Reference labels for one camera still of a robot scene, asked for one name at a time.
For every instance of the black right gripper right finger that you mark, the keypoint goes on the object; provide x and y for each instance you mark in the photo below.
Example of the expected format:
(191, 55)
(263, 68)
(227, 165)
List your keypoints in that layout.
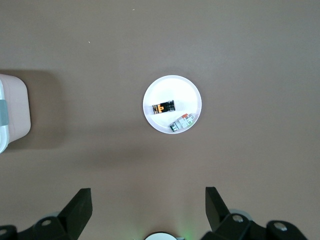
(225, 225)

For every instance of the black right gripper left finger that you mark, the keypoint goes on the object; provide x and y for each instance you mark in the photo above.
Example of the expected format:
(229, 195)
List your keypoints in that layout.
(67, 220)

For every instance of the black and orange switch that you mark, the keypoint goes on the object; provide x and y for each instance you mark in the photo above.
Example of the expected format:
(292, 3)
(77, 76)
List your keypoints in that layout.
(163, 107)

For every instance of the white lidded pink box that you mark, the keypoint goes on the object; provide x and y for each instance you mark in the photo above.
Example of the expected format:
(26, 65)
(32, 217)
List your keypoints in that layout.
(15, 107)

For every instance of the pale pink round plate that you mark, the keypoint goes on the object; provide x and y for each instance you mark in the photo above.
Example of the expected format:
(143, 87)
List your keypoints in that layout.
(170, 87)

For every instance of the white and grey switch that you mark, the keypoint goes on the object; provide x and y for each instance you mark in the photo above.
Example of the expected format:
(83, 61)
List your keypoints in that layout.
(182, 122)

